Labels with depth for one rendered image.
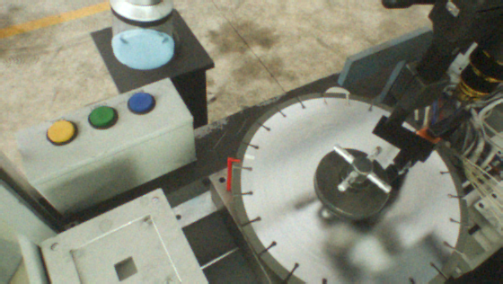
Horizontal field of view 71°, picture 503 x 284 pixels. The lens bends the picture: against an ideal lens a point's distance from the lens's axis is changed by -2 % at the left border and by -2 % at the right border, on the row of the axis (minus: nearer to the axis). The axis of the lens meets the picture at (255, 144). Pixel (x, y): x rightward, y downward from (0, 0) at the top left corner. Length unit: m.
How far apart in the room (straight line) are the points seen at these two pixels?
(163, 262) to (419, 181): 0.40
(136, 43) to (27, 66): 1.54
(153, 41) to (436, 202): 0.56
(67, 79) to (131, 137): 1.46
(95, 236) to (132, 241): 0.05
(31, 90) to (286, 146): 1.69
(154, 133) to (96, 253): 0.21
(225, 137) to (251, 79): 1.17
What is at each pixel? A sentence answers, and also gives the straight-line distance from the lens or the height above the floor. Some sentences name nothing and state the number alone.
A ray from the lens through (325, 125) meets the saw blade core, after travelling 0.60.
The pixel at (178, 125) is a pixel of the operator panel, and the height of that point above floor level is 0.89.
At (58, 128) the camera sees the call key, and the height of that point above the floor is 0.91.
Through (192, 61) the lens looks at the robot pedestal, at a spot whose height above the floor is 0.75.
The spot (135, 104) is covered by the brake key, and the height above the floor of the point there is 0.91.
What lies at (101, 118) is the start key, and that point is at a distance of 0.67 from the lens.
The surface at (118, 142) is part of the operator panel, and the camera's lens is 0.64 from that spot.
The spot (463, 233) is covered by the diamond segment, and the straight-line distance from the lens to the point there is 0.60.
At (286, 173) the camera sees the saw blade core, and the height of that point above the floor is 0.95.
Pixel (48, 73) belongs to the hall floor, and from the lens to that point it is 2.15.
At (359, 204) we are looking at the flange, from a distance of 0.53.
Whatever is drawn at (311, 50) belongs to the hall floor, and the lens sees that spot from 2.18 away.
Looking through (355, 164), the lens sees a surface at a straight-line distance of 0.51.
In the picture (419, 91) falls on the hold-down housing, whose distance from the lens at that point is 0.46.
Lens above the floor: 1.42
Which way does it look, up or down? 57 degrees down
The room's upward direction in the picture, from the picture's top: 9 degrees clockwise
